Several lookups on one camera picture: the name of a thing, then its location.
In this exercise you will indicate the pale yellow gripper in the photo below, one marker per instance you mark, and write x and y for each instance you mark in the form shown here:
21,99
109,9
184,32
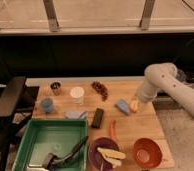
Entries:
135,98

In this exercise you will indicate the yellow red apple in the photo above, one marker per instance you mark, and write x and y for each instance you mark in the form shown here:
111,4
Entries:
134,106

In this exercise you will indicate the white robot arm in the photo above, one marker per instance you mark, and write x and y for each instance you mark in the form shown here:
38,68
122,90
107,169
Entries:
163,77

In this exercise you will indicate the white paper cup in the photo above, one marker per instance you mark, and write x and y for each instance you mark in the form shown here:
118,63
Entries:
77,94

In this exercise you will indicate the small metal cup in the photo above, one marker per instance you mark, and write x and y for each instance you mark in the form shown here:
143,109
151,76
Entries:
56,88

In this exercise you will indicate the blue plastic cup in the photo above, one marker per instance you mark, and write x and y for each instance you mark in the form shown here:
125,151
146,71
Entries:
47,105

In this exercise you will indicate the blue sponge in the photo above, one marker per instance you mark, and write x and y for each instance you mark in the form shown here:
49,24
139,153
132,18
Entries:
123,106

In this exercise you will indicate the wooden cutting board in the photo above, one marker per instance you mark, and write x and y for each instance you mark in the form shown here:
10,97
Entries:
143,124

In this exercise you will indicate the orange carrot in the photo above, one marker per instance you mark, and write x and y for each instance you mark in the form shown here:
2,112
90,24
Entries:
112,131

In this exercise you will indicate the black rectangular bar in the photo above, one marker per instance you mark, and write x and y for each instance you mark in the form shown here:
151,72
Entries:
96,123

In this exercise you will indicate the orange bowl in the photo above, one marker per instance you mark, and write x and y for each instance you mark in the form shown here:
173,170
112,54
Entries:
147,153

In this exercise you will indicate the yellow corn cob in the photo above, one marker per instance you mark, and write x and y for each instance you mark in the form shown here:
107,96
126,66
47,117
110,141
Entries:
111,153

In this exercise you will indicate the white food piece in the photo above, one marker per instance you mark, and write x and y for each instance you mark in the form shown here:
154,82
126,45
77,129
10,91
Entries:
114,162

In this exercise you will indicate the light blue cloth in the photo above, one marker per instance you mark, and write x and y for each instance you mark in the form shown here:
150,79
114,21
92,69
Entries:
76,114

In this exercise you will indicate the purple bowl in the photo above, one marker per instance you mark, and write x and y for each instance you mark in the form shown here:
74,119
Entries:
96,158

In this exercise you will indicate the green plastic tray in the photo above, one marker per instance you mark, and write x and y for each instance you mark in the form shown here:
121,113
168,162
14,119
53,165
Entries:
43,136

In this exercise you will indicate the black dish brush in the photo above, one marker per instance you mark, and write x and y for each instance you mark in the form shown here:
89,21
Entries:
51,160

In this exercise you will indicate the black office chair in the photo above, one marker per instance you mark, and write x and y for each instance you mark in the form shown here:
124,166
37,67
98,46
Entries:
16,105

